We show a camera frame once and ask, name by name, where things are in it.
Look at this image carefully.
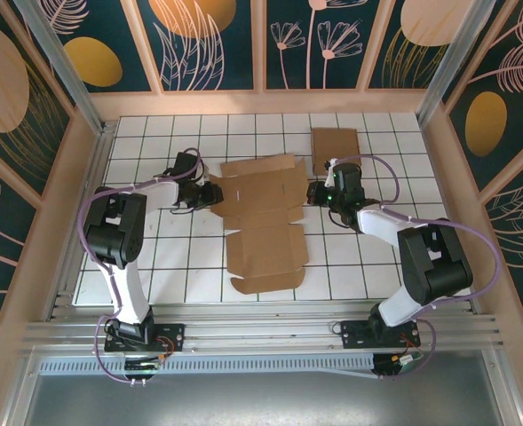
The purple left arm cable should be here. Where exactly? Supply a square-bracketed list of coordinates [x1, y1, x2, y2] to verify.
[78, 147, 205, 385]

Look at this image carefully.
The aluminium corner post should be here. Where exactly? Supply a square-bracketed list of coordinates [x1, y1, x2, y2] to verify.
[12, 0, 111, 134]
[415, 0, 496, 130]

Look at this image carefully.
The black controller electronics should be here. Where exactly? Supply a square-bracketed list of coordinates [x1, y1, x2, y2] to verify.
[373, 352, 425, 378]
[124, 354, 167, 377]

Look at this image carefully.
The aluminium frame rail long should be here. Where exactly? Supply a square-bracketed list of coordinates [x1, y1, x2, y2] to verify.
[19, 299, 509, 359]

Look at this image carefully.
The grey slotted cable duct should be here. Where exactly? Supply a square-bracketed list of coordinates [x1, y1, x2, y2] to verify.
[38, 352, 376, 378]

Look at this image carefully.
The yellow oval wall panel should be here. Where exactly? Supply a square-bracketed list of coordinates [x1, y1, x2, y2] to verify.
[43, 0, 162, 94]
[440, 0, 523, 196]

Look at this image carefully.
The grey metal tray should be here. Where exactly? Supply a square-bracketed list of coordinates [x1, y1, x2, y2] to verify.
[3, 348, 523, 426]

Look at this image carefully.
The pink flowers wall panel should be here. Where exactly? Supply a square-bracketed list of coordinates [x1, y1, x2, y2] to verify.
[260, 0, 382, 92]

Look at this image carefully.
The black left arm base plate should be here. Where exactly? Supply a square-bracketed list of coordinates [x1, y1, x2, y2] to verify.
[104, 323, 186, 355]

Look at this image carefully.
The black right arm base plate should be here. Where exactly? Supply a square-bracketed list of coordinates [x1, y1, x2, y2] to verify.
[339, 319, 422, 351]

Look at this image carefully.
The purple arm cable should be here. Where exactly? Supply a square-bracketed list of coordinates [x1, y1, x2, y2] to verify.
[336, 154, 504, 383]
[78, 147, 205, 385]

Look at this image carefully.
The brown cardboard box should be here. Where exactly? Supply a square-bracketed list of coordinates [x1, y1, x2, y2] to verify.
[310, 127, 361, 177]
[210, 153, 310, 296]

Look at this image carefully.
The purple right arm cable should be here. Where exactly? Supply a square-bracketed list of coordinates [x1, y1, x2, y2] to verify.
[336, 154, 504, 383]

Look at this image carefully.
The aluminium side rail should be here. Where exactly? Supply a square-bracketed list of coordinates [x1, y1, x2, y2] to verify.
[43, 120, 119, 323]

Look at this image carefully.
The orange circle wall panel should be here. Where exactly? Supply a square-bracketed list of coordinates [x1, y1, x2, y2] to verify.
[125, 0, 262, 94]

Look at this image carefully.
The peach circle wall panel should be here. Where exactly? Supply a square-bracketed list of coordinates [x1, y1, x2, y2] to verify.
[0, 0, 78, 209]
[365, 0, 464, 92]

